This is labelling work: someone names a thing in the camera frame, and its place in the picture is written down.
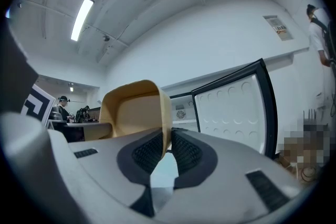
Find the grey wall panel box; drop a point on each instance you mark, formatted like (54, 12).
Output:
(278, 27)

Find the wooden desk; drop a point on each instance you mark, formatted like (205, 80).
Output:
(94, 129)

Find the long ceiling light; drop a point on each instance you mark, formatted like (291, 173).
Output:
(82, 19)

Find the black white mini fridge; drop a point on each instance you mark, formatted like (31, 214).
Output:
(231, 112)

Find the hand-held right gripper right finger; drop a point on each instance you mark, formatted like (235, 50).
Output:
(225, 165)

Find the tan plastic container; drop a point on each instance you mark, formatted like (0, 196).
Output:
(136, 110)

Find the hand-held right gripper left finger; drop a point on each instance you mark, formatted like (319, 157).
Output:
(105, 165)

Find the round ceiling sensor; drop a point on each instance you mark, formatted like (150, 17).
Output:
(106, 38)

